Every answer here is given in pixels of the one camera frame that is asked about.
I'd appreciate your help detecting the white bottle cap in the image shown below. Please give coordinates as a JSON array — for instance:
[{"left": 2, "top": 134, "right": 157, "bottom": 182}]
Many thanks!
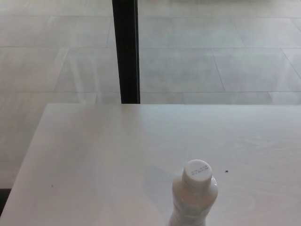
[{"left": 182, "top": 160, "right": 212, "bottom": 187}]

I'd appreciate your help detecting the white plastic bottle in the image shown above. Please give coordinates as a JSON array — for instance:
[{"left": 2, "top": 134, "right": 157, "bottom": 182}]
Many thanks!
[{"left": 168, "top": 174, "right": 219, "bottom": 226}]

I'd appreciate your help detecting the black vertical window post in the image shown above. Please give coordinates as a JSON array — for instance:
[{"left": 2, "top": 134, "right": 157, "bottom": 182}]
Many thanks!
[{"left": 111, "top": 0, "right": 141, "bottom": 105}]

